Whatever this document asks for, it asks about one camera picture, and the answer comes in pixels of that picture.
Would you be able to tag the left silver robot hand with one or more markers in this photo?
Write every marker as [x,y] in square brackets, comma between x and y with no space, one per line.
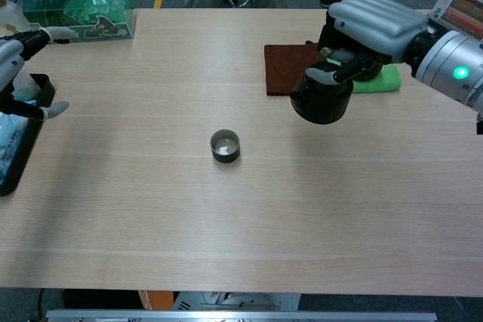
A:
[7,62]

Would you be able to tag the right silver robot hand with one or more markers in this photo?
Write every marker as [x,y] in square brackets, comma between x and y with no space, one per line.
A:
[377,24]

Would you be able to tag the black cast iron teapot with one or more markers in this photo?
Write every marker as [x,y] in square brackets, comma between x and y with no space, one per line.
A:
[320,107]

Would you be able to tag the small grey metal cup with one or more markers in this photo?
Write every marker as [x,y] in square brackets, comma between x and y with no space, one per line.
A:
[225,158]

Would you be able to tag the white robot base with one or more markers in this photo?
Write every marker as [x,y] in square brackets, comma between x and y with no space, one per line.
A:
[245,301]

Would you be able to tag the white paper cup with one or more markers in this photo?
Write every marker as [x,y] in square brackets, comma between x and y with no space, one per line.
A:
[28,88]

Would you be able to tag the translucent plastic bottle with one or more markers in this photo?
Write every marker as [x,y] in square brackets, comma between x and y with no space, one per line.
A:
[13,16]

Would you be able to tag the black pitcher grey inside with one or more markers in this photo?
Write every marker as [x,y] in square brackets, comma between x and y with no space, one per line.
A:
[368,75]

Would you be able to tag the green microfibre cloth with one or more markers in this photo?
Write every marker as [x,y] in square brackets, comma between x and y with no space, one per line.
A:
[385,80]

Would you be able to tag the blue wet wipes pack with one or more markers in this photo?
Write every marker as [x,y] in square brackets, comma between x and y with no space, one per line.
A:
[9,141]

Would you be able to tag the colourful printed book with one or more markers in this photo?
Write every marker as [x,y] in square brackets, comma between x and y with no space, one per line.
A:
[464,9]

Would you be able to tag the black plastic tray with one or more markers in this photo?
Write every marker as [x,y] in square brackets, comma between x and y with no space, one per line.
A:
[22,148]

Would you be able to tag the clear green tea box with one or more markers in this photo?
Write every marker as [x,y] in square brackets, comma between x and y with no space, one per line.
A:
[94,9]

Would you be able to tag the brown tea cloth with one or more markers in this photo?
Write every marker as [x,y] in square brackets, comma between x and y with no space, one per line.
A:
[283,69]

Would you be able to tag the orange object under table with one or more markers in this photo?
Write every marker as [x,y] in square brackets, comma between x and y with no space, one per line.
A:
[158,299]

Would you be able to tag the aluminium profile rail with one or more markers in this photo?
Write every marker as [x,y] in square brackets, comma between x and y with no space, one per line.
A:
[241,316]

